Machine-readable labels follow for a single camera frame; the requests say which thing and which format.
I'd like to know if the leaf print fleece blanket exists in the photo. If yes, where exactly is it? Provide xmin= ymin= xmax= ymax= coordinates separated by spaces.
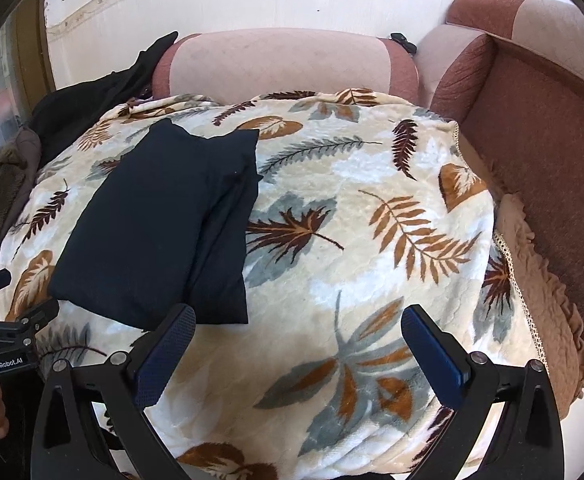
xmin=0 ymin=89 xmax=551 ymax=480

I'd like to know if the black garment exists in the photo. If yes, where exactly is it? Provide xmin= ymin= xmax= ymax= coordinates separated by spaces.
xmin=30 ymin=31 xmax=179 ymax=162

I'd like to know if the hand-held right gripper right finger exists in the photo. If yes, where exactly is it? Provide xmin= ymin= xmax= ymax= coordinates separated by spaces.
xmin=401 ymin=305 xmax=566 ymax=480

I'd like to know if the dark navy garment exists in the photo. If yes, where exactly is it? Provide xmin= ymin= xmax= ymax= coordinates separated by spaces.
xmin=48 ymin=119 xmax=261 ymax=332

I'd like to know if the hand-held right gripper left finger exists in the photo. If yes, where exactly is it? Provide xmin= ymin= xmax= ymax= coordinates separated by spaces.
xmin=30 ymin=303 xmax=197 ymax=480

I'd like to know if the brown frilled sofa cover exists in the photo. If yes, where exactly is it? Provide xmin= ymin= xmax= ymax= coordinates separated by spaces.
xmin=459 ymin=135 xmax=584 ymax=419

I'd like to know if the small black object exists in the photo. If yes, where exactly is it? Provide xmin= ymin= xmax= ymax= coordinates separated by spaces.
xmin=389 ymin=32 xmax=417 ymax=54

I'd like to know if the pink and brown armchair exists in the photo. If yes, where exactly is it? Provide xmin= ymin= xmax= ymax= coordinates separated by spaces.
xmin=414 ymin=0 xmax=584 ymax=361

